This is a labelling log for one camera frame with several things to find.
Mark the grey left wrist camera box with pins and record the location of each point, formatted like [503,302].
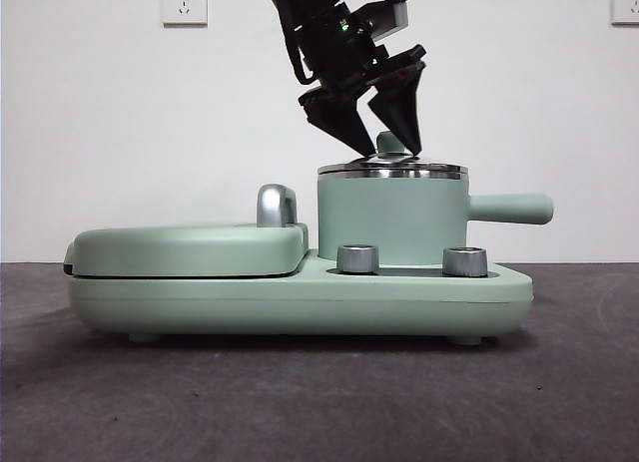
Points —
[399,15]

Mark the white wall socket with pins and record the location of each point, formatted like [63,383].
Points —
[184,5]
[626,3]

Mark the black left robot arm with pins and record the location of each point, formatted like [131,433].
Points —
[309,13]

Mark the silver control knob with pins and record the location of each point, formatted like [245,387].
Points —
[465,261]
[357,258]

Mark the glass pot lid green knob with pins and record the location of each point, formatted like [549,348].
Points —
[389,171]

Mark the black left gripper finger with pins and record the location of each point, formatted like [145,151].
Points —
[339,115]
[402,103]

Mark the mint green breakfast machine base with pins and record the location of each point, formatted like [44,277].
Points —
[299,307]

